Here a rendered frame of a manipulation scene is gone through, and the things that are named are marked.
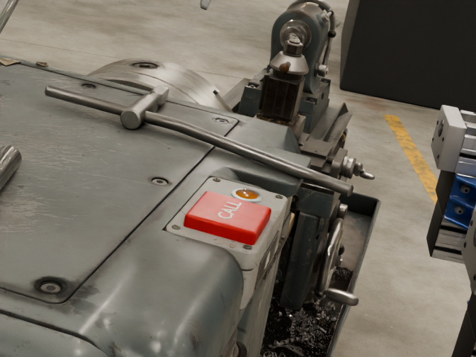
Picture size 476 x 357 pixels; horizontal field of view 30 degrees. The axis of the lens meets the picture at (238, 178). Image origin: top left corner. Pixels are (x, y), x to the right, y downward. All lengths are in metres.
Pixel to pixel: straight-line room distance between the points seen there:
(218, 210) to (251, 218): 0.03
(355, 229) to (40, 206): 1.93
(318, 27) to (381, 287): 1.47
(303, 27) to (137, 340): 1.78
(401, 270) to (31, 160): 2.99
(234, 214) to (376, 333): 2.49
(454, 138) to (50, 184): 1.06
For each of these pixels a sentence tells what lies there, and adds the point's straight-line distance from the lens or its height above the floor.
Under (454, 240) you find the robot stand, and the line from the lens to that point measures 1.77.
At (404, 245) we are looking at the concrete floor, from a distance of 3.93.
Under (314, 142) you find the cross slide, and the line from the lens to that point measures 1.90.
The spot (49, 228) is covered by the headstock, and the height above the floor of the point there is 1.25.
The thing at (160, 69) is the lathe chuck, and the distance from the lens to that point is 1.21.
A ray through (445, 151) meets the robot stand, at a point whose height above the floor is 1.06.
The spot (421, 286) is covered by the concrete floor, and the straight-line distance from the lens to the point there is 3.61.
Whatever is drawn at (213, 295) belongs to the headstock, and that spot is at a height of 1.25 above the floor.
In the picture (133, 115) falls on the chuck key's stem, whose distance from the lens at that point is 0.90.
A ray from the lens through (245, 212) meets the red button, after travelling 0.74.
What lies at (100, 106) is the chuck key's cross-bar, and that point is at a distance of 0.93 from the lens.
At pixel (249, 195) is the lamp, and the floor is 1.26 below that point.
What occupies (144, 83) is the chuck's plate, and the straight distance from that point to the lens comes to 1.14.
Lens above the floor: 1.56
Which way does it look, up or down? 22 degrees down
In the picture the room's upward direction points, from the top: 11 degrees clockwise
